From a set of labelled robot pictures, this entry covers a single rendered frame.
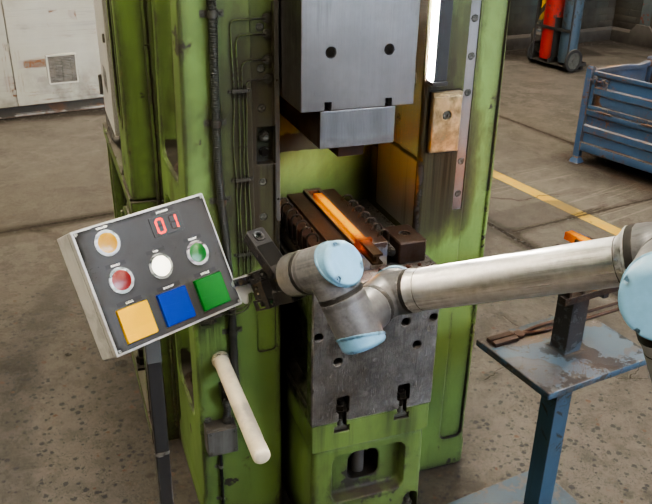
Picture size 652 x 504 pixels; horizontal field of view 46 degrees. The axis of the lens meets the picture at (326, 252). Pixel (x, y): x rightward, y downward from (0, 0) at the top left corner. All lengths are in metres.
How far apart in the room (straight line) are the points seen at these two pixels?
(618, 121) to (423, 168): 3.73
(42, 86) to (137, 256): 5.48
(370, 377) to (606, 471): 1.11
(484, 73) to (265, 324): 0.94
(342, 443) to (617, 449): 1.19
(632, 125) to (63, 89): 4.62
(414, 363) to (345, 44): 0.93
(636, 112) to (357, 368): 3.96
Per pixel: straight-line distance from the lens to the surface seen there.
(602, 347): 2.34
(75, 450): 3.01
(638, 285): 1.18
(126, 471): 2.88
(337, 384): 2.19
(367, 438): 2.35
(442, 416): 2.73
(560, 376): 2.18
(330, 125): 1.91
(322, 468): 2.37
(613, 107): 5.89
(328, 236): 2.11
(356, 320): 1.44
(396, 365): 2.23
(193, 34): 1.92
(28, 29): 7.05
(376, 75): 1.93
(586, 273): 1.36
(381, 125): 1.97
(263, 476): 2.58
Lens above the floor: 1.86
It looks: 26 degrees down
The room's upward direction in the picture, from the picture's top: 1 degrees clockwise
